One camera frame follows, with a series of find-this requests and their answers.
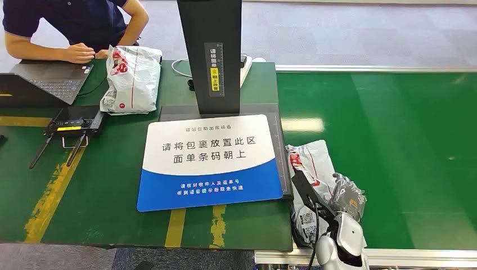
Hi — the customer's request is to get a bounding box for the silver conveyor frame rail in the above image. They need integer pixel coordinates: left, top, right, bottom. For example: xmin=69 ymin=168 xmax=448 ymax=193
xmin=274 ymin=64 xmax=477 ymax=73
xmin=254 ymin=247 xmax=477 ymax=270

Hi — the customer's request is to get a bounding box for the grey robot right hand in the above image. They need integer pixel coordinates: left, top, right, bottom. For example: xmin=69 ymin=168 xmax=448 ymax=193
xmin=328 ymin=173 xmax=368 ymax=223

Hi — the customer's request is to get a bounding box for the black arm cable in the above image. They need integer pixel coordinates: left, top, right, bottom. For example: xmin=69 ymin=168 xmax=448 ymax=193
xmin=308 ymin=202 xmax=322 ymax=270

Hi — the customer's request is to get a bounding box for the black scanner column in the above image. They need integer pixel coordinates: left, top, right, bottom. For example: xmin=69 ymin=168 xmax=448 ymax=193
xmin=176 ymin=0 xmax=244 ymax=116

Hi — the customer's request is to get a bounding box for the black remote controller with antennas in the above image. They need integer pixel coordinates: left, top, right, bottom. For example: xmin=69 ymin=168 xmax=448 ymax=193
xmin=28 ymin=105 xmax=107 ymax=170

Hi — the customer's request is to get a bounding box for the black laptop cable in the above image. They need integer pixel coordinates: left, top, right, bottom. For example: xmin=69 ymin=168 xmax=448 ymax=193
xmin=76 ymin=74 xmax=107 ymax=99

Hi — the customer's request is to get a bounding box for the white power strip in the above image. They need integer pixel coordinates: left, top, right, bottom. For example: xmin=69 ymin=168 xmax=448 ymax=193
xmin=239 ymin=54 xmax=254 ymax=89

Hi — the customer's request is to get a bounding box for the dark grey laptop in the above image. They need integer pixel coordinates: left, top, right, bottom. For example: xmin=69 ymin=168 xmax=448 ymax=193
xmin=0 ymin=61 xmax=95 ymax=109

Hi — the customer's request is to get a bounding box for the person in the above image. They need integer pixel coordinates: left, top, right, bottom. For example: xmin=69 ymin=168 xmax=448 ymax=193
xmin=2 ymin=0 xmax=150 ymax=65

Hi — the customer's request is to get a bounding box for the white red-print poly mailer package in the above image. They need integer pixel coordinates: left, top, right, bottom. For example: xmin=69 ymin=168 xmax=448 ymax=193
xmin=286 ymin=139 xmax=368 ymax=249
xmin=99 ymin=45 xmax=164 ymax=116

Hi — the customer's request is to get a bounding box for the person's right hand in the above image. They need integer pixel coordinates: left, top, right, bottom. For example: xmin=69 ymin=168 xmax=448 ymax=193
xmin=65 ymin=42 xmax=97 ymax=65

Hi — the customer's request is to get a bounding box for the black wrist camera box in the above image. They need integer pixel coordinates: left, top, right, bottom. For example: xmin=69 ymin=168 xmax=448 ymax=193
xmin=291 ymin=171 xmax=337 ymax=229

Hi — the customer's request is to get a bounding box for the yellow black ruler label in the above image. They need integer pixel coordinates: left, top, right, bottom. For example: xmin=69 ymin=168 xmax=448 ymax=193
xmin=204 ymin=42 xmax=226 ymax=98

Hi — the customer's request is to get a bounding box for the green conveyor belt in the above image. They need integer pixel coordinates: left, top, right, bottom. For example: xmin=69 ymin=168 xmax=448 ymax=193
xmin=276 ymin=71 xmax=477 ymax=251

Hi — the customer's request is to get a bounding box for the white cable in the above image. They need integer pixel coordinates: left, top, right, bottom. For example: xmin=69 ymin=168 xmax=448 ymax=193
xmin=170 ymin=58 xmax=193 ymax=79

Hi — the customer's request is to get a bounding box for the white blue instruction placard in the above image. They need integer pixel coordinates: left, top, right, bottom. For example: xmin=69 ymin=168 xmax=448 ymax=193
xmin=136 ymin=114 xmax=284 ymax=213

